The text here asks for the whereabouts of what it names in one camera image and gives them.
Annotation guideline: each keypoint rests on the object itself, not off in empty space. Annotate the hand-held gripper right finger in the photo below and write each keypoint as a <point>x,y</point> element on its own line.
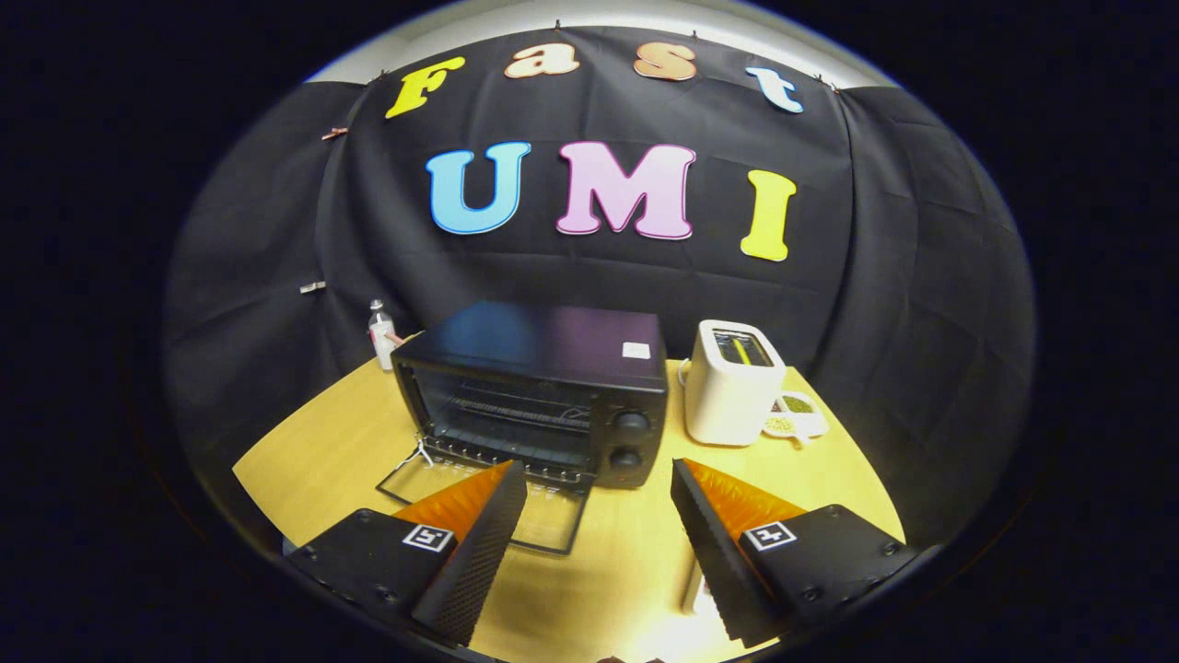
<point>714,552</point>

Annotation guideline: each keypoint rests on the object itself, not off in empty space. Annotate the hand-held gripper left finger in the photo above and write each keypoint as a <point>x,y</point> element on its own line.
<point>479,552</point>

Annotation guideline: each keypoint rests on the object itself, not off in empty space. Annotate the black toaster oven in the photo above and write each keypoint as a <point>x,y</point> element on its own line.
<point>543,345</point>

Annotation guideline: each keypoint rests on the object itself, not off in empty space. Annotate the white pop-up toaster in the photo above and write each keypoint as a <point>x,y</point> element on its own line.
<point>728,396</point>

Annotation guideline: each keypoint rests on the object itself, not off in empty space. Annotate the white plate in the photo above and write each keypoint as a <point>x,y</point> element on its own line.
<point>693,594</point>

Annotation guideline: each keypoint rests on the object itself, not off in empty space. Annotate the small white divided dish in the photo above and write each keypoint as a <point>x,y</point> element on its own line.
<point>797,414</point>

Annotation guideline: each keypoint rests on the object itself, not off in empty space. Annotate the small clear plastic bottle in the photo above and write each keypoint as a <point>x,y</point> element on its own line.
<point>381,336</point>

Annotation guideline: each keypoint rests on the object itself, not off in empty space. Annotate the white clip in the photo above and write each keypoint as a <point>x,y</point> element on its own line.
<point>312,287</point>

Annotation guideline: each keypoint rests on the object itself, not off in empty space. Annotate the wooden clothes peg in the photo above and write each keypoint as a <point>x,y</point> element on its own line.
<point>333,133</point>

